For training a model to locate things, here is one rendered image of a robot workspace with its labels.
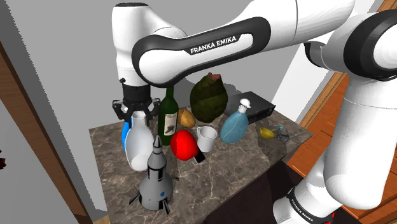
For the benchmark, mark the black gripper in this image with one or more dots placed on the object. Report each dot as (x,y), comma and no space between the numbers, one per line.
(136,96)

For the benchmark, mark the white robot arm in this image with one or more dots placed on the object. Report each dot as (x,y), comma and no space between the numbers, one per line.
(356,130)

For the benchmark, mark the blue object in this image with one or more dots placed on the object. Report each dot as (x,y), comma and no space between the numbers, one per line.
(125,133)

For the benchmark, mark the green wine bottle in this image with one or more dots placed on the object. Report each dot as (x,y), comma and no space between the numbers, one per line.
(167,121)

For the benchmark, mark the white vase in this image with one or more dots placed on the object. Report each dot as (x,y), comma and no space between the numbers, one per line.
(139,142)

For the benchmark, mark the brown potato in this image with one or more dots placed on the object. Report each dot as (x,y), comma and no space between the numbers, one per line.
(186,119)

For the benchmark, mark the large green brown fruit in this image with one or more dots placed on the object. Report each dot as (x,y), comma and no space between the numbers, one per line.
(207,99)

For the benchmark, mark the white mug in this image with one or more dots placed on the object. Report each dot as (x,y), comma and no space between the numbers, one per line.
(206,139)

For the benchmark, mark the grey rocket model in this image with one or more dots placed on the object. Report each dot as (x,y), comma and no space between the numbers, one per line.
(156,186)

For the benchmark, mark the blue flask with white cap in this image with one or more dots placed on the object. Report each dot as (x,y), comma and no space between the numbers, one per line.
(234,127)

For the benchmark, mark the brown marble table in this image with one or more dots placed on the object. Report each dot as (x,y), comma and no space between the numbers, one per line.
(217,180)

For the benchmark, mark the black box appliance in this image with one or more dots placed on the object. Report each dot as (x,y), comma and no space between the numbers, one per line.
(254,105)

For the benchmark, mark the yellow scoop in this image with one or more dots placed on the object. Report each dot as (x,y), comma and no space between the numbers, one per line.
(266,133)

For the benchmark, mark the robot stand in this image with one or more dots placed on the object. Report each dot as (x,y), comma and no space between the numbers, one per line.
(248,198)

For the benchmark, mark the brown wooden door frame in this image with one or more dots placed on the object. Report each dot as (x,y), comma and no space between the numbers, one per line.
(37,136)

